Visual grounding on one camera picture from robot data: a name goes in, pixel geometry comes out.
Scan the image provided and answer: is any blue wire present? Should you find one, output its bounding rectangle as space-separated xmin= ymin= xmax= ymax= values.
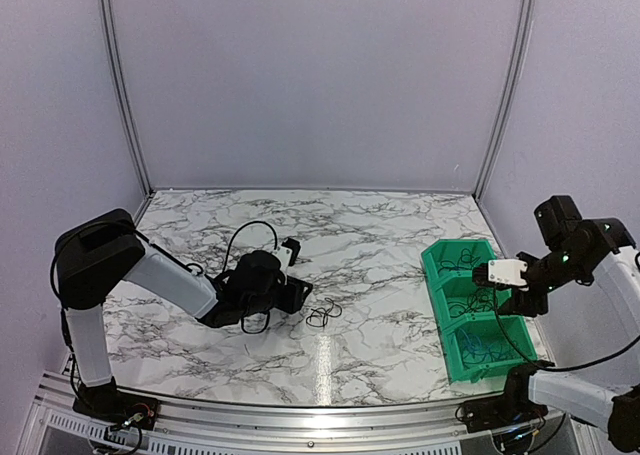
xmin=459 ymin=332 xmax=519 ymax=369

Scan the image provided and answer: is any long black wire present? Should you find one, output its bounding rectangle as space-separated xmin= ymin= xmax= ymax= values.
xmin=437 ymin=244 xmax=481 ymax=279

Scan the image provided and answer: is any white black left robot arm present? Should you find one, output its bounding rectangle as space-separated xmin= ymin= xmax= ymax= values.
xmin=49 ymin=209 xmax=313 ymax=420

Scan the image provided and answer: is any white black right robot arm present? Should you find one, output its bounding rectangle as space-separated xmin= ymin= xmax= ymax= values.
xmin=486 ymin=195 xmax=639 ymax=453

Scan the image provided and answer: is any green three-compartment plastic bin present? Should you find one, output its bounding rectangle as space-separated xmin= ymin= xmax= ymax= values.
xmin=421 ymin=239 xmax=537 ymax=383

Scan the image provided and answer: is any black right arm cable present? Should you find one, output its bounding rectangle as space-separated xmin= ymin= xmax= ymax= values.
xmin=492 ymin=287 xmax=640 ymax=374

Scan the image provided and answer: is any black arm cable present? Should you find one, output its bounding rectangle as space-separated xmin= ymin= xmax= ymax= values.
xmin=492 ymin=287 xmax=640 ymax=374
xmin=227 ymin=220 xmax=280 ymax=335

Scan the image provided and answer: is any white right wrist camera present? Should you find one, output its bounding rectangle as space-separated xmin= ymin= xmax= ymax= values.
xmin=472 ymin=259 xmax=528 ymax=290

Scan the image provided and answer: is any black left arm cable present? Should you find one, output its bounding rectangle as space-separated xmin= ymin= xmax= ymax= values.
xmin=227 ymin=220 xmax=280 ymax=335

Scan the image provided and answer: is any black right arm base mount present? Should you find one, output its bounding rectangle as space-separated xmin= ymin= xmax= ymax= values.
xmin=455 ymin=361 xmax=554 ymax=433

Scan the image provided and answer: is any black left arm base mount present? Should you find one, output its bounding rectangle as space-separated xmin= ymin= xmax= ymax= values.
xmin=73 ymin=378 xmax=159 ymax=430

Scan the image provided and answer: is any aluminium front rail frame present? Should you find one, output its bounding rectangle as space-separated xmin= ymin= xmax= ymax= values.
xmin=19 ymin=369 xmax=589 ymax=455

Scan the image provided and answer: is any aluminium back-left corner post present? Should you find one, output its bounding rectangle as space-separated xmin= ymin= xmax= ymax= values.
xmin=98 ymin=0 xmax=154 ymax=197

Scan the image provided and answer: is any aluminium back-right corner post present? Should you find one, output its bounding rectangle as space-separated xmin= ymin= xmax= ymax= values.
xmin=473 ymin=0 xmax=536 ymax=204

